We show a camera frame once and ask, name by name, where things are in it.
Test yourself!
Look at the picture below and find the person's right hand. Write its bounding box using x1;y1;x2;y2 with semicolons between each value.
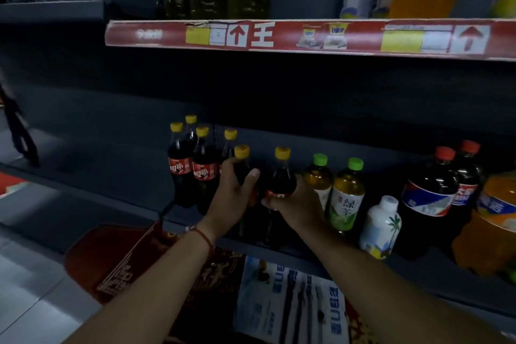
261;185;328;237

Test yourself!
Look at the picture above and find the person's left hand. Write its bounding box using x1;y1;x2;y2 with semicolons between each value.
196;157;262;242

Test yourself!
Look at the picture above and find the large red-capped cola bottle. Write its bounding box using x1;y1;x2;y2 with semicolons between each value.
397;146;460;260
449;139;486;227

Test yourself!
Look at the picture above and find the dark grey metal shelf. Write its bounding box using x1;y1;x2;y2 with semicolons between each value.
0;0;516;316

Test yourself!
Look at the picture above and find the person's right forearm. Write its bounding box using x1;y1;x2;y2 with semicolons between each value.
298;223;513;344

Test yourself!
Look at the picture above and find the person's left forearm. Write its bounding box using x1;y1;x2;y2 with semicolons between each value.
64;231;214;344

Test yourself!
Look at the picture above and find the red shelf price strip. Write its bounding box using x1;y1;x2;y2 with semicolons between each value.
104;19;516;62

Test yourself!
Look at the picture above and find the beaded wrist bracelet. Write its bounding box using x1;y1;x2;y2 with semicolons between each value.
186;226;217;260

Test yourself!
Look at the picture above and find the black hanging strap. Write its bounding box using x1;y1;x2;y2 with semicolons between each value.
0;81;41;168

